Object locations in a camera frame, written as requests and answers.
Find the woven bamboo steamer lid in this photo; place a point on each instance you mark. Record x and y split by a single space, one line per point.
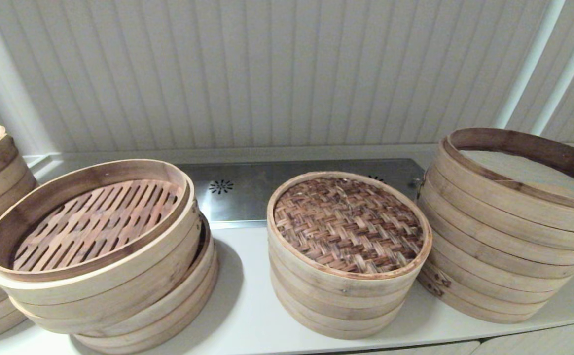
346 227

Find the small bamboo steamer basket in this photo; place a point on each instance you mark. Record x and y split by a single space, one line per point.
336 318

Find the steel plate with vent holes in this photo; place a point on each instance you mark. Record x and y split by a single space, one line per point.
247 197

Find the round white liner cloth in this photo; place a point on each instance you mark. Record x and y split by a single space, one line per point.
528 172

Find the thin white pole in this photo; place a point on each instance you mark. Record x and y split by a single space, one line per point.
571 69
531 61

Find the thick white pillar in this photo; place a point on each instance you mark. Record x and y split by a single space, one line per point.
8 84

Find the beige cabinet door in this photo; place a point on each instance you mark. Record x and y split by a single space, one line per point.
553 342

